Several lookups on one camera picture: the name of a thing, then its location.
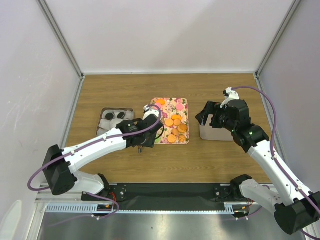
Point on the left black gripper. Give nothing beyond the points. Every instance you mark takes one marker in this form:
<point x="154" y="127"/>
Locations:
<point x="150" y="142"/>

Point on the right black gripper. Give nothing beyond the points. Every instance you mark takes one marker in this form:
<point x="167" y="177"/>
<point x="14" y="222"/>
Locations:
<point x="211" y="108"/>

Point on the metal tongs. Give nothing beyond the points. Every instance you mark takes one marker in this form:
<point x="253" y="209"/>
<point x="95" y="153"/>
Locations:
<point x="140" y="149"/>

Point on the black cookie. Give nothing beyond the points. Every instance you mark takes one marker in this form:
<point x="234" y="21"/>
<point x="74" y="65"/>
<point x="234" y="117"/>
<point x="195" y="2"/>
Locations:
<point x="121" y="115"/>
<point x="109" y="116"/>

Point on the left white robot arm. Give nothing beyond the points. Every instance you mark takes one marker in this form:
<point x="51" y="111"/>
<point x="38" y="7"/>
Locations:
<point x="62" y="166"/>

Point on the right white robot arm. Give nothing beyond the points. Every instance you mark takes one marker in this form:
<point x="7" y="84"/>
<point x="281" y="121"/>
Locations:
<point x="293" y="205"/>

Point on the brown tin lid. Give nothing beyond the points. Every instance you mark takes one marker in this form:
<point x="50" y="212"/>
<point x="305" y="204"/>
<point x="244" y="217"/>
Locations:
<point x="208" y="133"/>

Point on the patterned round biscuit lower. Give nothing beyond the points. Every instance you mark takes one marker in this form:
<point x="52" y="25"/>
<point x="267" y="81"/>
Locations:
<point x="171" y="138"/>

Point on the patterned round biscuit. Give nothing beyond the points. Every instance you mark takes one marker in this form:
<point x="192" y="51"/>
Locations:
<point x="169" y="122"/>
<point x="171" y="138"/>

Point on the patterned round biscuit upper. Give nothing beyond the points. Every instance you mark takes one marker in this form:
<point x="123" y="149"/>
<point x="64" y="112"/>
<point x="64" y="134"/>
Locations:
<point x="169" y="122"/>

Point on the pink round cookie right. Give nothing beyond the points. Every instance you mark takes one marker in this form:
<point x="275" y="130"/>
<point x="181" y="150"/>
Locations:
<point x="179" y="107"/>

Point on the pink round cookie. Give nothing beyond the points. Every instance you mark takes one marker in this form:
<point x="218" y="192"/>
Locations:
<point x="179" y="107"/>
<point x="158" y="105"/>

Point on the orange swirl cookie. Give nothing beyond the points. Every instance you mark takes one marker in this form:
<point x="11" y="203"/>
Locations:
<point x="181" y="138"/>

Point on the plain orange round cookie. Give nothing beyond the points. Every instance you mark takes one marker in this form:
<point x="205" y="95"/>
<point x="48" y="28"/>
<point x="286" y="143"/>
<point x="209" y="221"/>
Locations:
<point x="177" y="122"/>

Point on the floral serving tray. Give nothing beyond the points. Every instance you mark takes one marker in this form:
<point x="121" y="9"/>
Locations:
<point x="167" y="111"/>

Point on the orange fish cookie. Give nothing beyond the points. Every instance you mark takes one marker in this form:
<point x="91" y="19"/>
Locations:
<point x="176" y="117"/>

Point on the pink round cookie left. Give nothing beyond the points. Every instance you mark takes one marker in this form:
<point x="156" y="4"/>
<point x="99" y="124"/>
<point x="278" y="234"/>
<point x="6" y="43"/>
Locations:
<point x="158" y="105"/>

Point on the orange shell cookie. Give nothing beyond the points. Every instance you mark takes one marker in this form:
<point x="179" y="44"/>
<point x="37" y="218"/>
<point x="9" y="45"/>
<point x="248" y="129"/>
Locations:
<point x="161" y="101"/>

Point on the brown cookie tin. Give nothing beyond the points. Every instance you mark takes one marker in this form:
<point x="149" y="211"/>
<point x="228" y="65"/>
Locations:
<point x="106" y="125"/>

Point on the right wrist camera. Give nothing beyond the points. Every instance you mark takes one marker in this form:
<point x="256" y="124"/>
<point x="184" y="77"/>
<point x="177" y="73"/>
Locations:
<point x="229" y="95"/>

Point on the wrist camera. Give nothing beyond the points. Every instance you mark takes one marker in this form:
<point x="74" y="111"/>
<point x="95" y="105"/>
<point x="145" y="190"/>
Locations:
<point x="150" y="110"/>
<point x="229" y="95"/>

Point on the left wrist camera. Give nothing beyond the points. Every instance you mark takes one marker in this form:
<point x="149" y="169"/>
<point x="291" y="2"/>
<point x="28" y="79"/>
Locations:
<point x="150" y="110"/>

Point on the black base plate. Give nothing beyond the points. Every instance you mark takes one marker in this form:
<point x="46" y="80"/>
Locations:
<point x="172" y="196"/>

